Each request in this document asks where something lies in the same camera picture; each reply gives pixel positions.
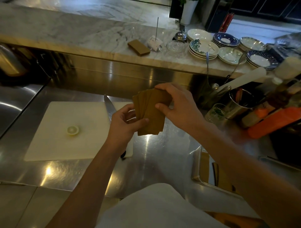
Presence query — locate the person's left hand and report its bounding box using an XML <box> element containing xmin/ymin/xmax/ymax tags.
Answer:
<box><xmin>107</xmin><ymin>103</ymin><xmax>150</xmax><ymax>152</ymax></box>

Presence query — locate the person's right hand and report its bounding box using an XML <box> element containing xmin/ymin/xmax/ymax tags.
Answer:
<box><xmin>154</xmin><ymin>82</ymin><xmax>207</xmax><ymax>133</ymax></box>

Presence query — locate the bunch of brown paper cards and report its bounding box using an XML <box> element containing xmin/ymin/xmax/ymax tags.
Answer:
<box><xmin>128</xmin><ymin>88</ymin><xmax>173</xmax><ymax>137</ymax></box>

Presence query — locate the person's right forearm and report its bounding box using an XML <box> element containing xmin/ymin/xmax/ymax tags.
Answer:
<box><xmin>188</xmin><ymin>121</ymin><xmax>301</xmax><ymax>228</ymax></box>

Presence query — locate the person's left forearm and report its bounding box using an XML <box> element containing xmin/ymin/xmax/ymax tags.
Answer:
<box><xmin>45</xmin><ymin>147</ymin><xmax>126</xmax><ymax>228</ymax></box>

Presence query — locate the kitchen knife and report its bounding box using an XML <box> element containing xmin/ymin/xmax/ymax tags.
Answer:
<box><xmin>104</xmin><ymin>94</ymin><xmax>127</xmax><ymax>160</ymax></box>

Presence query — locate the glass with green print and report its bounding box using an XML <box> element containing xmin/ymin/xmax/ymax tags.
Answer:
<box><xmin>204</xmin><ymin>103</ymin><xmax>227</xmax><ymax>126</ymax></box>

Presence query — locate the clear glass dish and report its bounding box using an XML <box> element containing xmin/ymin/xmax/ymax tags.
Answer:
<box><xmin>166</xmin><ymin>40</ymin><xmax>187</xmax><ymax>53</ymax></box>

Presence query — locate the receipt spike with paper slips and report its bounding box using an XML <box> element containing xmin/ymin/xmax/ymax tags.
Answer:
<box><xmin>147</xmin><ymin>17</ymin><xmax>164</xmax><ymax>52</ymax></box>

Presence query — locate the brown pad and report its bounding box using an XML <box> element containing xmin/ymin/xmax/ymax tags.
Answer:
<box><xmin>127</xmin><ymin>39</ymin><xmax>151</xmax><ymax>57</ymax></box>

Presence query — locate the lemon slice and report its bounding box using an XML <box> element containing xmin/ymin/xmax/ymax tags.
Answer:
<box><xmin>66</xmin><ymin>126</ymin><xmax>80</xmax><ymax>136</ymax></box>

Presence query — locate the stack of green leaf plates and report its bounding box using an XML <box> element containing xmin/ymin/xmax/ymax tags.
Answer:
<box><xmin>189</xmin><ymin>39</ymin><xmax>219</xmax><ymax>60</ymax></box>

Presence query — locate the white cutting board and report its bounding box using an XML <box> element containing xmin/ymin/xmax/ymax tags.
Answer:
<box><xmin>24</xmin><ymin>101</ymin><xmax>134</xmax><ymax>162</ymax></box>

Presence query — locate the metal cup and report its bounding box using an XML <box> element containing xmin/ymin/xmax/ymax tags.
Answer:
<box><xmin>224</xmin><ymin>88</ymin><xmax>256</xmax><ymax>120</ymax></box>

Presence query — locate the metal call bell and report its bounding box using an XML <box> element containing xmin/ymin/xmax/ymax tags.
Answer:
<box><xmin>174</xmin><ymin>31</ymin><xmax>188</xmax><ymax>43</ymax></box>

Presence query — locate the metal tray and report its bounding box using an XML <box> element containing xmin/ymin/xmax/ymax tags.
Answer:
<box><xmin>191</xmin><ymin>146</ymin><xmax>246</xmax><ymax>200</ymax></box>

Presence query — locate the white bowl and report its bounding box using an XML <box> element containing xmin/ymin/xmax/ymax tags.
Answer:
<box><xmin>187</xmin><ymin>29</ymin><xmax>213</xmax><ymax>42</ymax></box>

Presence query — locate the pale green patterned plate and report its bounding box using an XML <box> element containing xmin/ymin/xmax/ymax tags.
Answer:
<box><xmin>217</xmin><ymin>47</ymin><xmax>247</xmax><ymax>65</ymax></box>

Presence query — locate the white apron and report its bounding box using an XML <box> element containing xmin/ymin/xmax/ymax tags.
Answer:
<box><xmin>95</xmin><ymin>183</ymin><xmax>230</xmax><ymax>228</ymax></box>

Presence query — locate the stack of dark blue plates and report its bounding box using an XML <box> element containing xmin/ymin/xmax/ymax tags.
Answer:
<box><xmin>213</xmin><ymin>32</ymin><xmax>240</xmax><ymax>48</ymax></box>

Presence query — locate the white vase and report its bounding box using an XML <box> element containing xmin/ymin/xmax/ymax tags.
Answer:
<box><xmin>180</xmin><ymin>0</ymin><xmax>199</xmax><ymax>26</ymax></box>

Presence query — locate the stack of blue striped plates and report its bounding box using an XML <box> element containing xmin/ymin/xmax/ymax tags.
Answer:
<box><xmin>246</xmin><ymin>50</ymin><xmax>279</xmax><ymax>71</ymax></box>

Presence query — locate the stack of grey patterned plates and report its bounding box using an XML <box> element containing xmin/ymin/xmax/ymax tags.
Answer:
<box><xmin>239</xmin><ymin>37</ymin><xmax>267</xmax><ymax>52</ymax></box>

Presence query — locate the orange squeeze bottle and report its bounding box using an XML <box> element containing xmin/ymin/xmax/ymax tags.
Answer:
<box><xmin>247</xmin><ymin>107</ymin><xmax>301</xmax><ymax>139</ymax></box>

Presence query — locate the clear glass bottle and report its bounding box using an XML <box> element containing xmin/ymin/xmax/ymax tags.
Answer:
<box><xmin>264</xmin><ymin>79</ymin><xmax>301</xmax><ymax>111</ymax></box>

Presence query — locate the steel sink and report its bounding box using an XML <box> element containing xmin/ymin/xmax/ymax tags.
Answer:
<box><xmin>0</xmin><ymin>84</ymin><xmax>45</xmax><ymax>138</ymax></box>

